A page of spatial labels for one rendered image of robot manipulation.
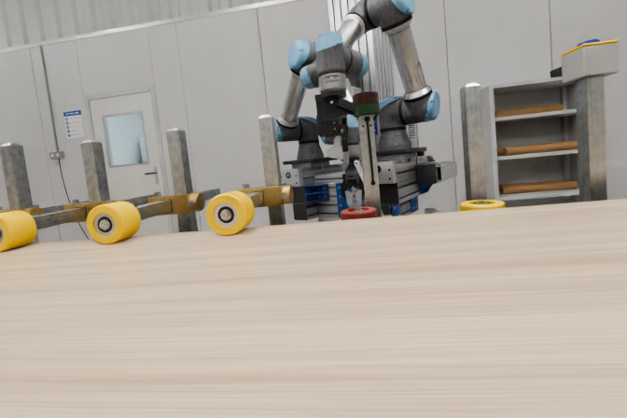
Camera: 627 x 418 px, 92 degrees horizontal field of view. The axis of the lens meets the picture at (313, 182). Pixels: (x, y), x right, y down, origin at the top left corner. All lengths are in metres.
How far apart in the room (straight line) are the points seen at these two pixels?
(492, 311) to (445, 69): 3.48
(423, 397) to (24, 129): 5.43
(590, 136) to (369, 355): 0.80
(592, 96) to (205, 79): 3.59
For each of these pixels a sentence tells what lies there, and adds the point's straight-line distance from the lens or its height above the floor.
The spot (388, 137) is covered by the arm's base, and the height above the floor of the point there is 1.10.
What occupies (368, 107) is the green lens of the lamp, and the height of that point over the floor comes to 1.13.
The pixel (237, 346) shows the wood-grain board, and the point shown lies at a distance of 0.25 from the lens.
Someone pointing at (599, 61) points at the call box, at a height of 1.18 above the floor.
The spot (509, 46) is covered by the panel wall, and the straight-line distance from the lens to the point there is 3.95.
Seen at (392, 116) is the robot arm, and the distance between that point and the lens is 1.39.
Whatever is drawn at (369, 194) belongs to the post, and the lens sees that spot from 0.76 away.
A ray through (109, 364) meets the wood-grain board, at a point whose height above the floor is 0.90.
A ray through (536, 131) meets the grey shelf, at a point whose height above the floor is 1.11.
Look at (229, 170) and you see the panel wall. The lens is 3.75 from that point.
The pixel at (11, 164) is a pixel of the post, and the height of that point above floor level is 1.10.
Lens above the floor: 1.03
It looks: 4 degrees down
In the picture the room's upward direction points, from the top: 6 degrees counter-clockwise
